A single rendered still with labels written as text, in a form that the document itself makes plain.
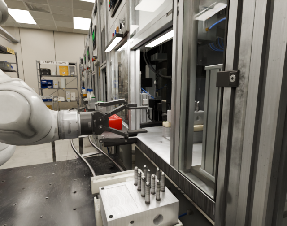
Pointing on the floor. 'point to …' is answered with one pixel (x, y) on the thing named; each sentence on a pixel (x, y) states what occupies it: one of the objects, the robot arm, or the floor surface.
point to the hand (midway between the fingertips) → (139, 119)
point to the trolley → (52, 99)
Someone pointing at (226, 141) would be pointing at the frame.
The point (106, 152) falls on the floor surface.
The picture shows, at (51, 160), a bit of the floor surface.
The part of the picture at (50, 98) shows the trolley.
